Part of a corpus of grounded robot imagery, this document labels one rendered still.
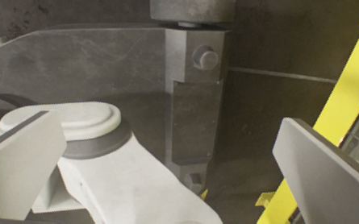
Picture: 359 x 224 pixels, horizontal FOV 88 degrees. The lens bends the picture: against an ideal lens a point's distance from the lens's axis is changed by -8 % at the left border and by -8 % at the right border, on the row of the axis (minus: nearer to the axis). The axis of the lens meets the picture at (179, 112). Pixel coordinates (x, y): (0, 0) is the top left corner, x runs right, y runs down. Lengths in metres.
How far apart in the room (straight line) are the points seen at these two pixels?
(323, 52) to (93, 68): 0.80
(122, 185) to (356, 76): 0.37
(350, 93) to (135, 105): 0.41
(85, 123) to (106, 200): 0.13
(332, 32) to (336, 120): 0.59
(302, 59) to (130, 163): 0.72
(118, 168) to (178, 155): 0.28
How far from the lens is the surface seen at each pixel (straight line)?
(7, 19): 0.70
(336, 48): 0.97
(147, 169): 0.32
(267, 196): 1.27
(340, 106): 0.38
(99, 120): 0.36
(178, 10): 0.44
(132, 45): 0.45
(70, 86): 0.50
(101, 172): 0.33
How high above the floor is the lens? 0.61
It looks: 59 degrees down
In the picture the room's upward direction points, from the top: 157 degrees clockwise
